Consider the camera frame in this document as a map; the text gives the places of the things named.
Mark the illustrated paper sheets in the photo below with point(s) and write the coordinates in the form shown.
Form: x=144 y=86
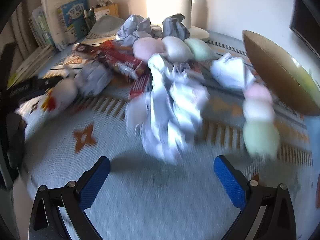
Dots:
x=102 y=1

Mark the black mesh pen holder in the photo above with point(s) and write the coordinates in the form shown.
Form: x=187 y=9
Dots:
x=89 y=21

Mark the large white paper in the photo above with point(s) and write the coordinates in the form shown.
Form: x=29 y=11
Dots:
x=172 y=105

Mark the patterned woven mat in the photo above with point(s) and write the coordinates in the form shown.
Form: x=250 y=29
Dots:
x=140 y=200

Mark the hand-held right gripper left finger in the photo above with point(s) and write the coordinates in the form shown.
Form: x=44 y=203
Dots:
x=95 y=182

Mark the small white paper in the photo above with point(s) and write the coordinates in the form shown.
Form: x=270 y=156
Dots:
x=232 y=70

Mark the pastel tricolour squishy toy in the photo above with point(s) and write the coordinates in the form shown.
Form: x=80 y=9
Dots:
x=260 y=120
x=175 y=48

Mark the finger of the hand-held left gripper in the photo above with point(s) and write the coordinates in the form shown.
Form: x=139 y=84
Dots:
x=35 y=86

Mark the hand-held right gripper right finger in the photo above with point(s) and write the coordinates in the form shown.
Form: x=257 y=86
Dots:
x=227 y=182

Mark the long brown red box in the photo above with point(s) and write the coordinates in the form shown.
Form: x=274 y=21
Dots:
x=117 y=58

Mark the wooden desk box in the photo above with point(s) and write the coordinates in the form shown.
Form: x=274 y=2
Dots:
x=107 y=11

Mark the pale grey paper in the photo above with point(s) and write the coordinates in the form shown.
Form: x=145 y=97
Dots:
x=132 y=30
x=92 y=78

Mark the white plush toy chicken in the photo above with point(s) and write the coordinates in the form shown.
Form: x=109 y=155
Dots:
x=62 y=97

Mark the row of books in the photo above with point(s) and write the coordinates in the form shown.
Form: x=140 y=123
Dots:
x=62 y=20

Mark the black monitor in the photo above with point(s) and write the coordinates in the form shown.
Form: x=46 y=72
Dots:
x=306 y=17

